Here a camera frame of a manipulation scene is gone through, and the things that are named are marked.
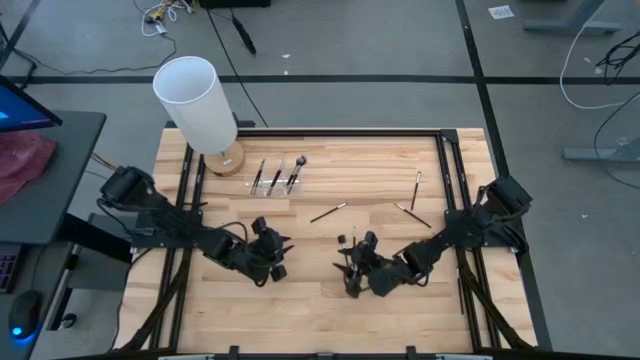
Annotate black floor cable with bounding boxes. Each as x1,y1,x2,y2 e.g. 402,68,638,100
0,30,179,76
206,7,270,129

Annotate fluffy head makeup brush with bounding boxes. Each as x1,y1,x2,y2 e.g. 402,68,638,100
285,154,308,189

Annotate pink cloth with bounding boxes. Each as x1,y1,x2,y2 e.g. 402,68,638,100
0,130,58,206

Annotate black keyboard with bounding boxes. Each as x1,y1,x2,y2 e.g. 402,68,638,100
0,243,24,295

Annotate white floor cable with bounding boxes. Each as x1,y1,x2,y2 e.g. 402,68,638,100
558,0,640,111

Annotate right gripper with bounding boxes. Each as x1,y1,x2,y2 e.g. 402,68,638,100
332,230,402,299

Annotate black side desk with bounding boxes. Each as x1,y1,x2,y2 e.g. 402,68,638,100
0,110,108,246

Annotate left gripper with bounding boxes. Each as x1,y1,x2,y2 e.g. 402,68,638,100
244,215,296,283

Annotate yellow cables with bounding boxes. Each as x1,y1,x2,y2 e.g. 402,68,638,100
89,151,119,172

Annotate black computer mouse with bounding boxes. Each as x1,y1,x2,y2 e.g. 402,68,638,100
7,289,44,342

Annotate white cable bundle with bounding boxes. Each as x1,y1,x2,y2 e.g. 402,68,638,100
132,0,194,39

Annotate black floor box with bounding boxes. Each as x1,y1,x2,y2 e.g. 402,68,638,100
198,0,272,10

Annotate grey desk foot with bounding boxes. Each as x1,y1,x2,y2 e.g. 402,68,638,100
561,137,640,164

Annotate white paper label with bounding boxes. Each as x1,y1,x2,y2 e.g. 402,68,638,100
487,4,516,21

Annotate computer monitor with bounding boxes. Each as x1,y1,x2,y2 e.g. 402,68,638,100
0,74,64,134

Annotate black metal table frame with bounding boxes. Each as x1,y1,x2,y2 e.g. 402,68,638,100
113,119,554,360

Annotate black cable bundle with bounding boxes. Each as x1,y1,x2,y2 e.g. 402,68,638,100
593,29,640,87

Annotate clear acrylic brush organizer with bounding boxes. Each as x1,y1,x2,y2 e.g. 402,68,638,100
244,164,305,197

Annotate white shade wooden base lamp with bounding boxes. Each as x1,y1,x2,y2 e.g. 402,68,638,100
152,55,247,178

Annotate black desk base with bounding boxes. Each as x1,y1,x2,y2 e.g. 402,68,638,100
47,212,135,332

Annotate grey desk leg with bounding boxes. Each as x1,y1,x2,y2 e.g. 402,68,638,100
522,0,624,37

